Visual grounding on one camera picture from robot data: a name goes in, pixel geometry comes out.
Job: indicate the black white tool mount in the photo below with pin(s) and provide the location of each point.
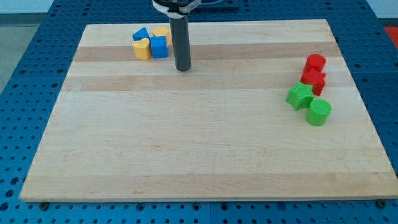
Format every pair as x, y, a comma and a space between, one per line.
175, 7

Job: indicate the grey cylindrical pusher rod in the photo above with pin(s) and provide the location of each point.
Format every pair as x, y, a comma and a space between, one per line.
181, 43

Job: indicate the yellow cylinder block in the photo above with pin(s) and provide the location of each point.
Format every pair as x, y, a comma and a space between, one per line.
163, 31

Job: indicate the blue cube block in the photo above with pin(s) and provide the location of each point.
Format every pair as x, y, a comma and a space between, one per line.
159, 47

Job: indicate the blue triangle block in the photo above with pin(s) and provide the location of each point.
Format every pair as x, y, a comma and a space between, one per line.
141, 34

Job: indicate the yellow heart block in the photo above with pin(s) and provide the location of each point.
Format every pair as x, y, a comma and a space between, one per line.
142, 49

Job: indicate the light wooden board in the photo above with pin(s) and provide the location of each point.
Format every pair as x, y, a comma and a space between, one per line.
129, 130

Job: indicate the green star block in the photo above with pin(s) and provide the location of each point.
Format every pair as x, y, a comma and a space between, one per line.
300, 96

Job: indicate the red cylinder block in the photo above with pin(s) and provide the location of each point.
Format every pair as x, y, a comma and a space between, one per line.
314, 61

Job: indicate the red star block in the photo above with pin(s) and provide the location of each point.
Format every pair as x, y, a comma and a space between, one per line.
316, 79

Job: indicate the green cylinder block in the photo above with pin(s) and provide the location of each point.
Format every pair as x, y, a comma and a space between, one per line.
318, 112

